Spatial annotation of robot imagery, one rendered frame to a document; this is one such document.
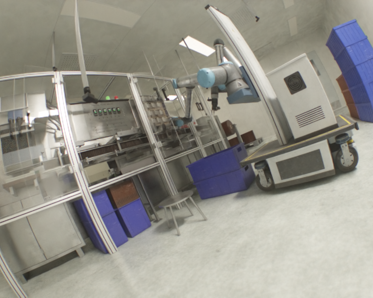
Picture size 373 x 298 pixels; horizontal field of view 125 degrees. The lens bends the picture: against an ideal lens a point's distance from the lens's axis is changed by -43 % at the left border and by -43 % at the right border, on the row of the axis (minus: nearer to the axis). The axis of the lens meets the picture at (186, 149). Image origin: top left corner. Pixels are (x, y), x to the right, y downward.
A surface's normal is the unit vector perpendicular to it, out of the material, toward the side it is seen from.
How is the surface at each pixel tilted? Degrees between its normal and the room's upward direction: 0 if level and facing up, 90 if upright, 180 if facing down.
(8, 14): 180
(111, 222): 90
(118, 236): 90
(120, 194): 90
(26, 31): 180
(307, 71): 90
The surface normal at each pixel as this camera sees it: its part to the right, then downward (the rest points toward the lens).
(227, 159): -0.57, 0.20
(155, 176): 0.71, -0.32
